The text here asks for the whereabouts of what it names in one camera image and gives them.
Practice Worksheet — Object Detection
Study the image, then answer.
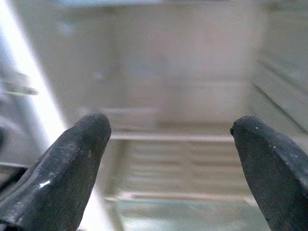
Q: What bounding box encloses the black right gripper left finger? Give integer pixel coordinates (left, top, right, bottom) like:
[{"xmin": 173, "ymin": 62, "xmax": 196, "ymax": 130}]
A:
[{"xmin": 0, "ymin": 113, "xmax": 112, "ymax": 231}]

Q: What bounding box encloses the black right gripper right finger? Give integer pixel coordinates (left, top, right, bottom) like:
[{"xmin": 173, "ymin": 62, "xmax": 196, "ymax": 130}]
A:
[{"xmin": 230, "ymin": 115, "xmax": 308, "ymax": 231}]

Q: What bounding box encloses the white fridge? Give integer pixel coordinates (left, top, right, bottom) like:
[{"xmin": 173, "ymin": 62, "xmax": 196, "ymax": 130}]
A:
[{"xmin": 0, "ymin": 0, "xmax": 308, "ymax": 231}]

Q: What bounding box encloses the clear crisper drawer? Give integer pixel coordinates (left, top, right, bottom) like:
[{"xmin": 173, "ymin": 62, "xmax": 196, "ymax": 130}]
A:
[{"xmin": 112, "ymin": 199, "xmax": 271, "ymax": 231}]

